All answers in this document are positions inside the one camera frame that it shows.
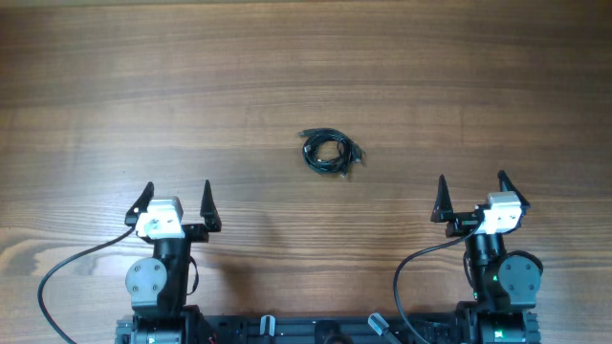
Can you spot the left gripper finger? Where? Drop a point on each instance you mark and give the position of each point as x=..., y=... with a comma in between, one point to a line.
x=208, y=210
x=140, y=205

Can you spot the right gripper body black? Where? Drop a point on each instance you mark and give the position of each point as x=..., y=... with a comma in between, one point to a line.
x=462, y=223

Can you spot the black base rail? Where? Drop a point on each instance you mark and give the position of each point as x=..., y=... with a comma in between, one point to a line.
x=448, y=327

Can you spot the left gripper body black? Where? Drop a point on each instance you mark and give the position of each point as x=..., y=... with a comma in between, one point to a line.
x=195, y=233

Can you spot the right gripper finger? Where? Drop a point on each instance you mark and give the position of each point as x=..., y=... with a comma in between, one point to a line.
x=442, y=210
x=506, y=185

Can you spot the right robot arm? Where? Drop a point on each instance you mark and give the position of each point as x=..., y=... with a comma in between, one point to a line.
x=504, y=283

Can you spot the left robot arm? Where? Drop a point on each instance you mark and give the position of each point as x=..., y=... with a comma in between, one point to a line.
x=158, y=284

